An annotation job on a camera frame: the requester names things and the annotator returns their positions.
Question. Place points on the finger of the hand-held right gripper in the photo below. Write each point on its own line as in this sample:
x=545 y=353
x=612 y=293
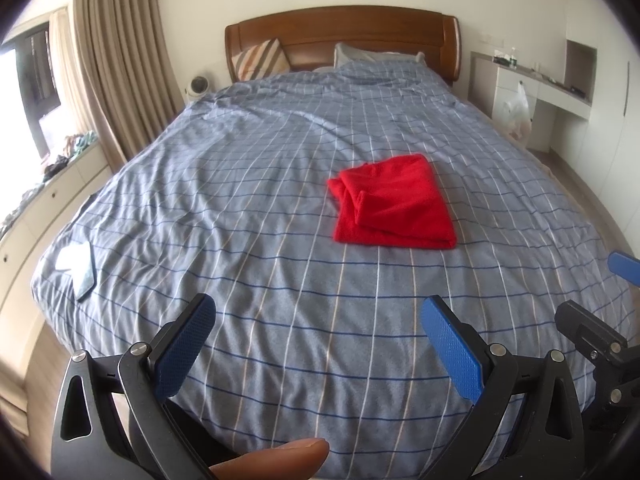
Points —
x=626 y=266
x=587 y=327

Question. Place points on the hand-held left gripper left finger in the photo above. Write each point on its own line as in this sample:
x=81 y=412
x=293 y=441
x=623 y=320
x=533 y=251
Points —
x=182 y=345

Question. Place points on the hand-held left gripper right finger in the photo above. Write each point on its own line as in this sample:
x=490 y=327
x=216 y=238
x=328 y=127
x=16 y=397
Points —
x=452 y=350

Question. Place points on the red knit garment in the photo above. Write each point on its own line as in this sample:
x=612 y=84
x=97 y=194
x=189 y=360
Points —
x=395 y=205

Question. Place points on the pile of colourful clothes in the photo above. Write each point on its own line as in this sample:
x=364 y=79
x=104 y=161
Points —
x=75 y=142

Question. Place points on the person's left hand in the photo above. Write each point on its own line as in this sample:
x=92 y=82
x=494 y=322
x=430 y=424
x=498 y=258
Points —
x=280 y=460

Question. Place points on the white wardrobe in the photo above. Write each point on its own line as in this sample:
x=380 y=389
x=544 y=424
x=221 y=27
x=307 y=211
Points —
x=615 y=135

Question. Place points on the blue plaid duvet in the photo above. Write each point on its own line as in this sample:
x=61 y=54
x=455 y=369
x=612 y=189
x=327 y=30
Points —
x=250 y=210

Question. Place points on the clear plastic bag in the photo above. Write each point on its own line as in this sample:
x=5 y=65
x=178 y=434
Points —
x=517 y=115

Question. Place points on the white drawer cabinet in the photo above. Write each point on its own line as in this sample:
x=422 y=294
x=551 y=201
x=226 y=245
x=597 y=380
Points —
x=30 y=230

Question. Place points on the white built-in desk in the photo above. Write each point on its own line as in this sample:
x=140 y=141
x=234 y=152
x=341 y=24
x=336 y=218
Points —
x=510 y=85

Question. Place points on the small toiletry bottles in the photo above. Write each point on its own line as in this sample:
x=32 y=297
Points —
x=505 y=58

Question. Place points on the small white fan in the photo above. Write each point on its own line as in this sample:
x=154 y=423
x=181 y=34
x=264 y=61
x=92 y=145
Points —
x=200 y=86

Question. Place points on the striped pillow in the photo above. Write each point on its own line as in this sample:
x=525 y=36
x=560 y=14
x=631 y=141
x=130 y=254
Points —
x=260 y=60

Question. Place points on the beige striped curtain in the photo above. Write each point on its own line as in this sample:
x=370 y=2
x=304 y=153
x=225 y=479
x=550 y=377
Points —
x=115 y=50

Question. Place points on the window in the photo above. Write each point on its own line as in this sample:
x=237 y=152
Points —
x=35 y=75

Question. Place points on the pale grey pillow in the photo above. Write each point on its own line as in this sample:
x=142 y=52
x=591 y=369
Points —
x=360 y=55

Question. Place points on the wooden bed headboard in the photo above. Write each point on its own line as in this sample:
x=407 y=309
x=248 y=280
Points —
x=350 y=30

